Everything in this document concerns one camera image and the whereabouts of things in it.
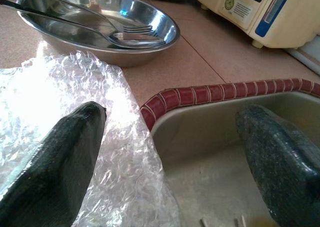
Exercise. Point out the pale chopstick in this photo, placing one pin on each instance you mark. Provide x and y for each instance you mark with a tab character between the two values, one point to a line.
203	222

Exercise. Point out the clear bubble wrap sheet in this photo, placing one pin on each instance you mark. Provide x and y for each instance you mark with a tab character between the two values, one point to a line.
120	162

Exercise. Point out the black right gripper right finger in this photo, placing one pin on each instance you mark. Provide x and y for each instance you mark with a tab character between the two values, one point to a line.
282	167

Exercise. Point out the cream water ionizer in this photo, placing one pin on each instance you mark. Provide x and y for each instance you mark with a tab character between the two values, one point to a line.
275	19

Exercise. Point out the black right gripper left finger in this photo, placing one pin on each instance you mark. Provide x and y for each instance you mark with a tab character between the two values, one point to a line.
50	167

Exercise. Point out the shallow steel dish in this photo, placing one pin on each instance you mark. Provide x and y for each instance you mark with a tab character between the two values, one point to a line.
140	12

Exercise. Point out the steel spoon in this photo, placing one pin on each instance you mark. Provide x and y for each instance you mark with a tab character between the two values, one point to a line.
135	40

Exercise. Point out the large steel sink basin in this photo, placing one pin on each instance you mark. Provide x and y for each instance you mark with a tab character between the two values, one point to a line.
200	149

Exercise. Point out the steel fork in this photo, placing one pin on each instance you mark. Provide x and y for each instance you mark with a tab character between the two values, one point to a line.
135	29

